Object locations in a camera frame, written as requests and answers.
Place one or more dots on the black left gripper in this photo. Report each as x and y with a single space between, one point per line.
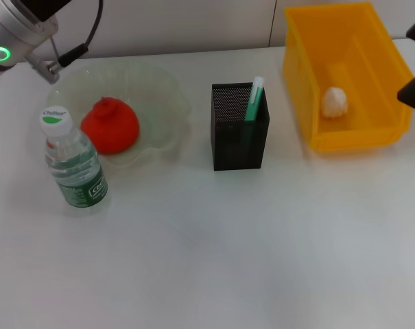
46 8

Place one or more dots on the white paper ball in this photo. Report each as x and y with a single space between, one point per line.
334 102

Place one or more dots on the red-orange fruit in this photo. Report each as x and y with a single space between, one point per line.
111 127

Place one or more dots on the clear water bottle green label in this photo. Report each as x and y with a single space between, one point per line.
77 164

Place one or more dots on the green pen white tip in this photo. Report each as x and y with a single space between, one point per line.
255 103

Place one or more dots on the black mesh pen holder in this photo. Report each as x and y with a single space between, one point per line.
227 150

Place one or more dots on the yellow plastic bin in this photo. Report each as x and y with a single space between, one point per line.
330 51

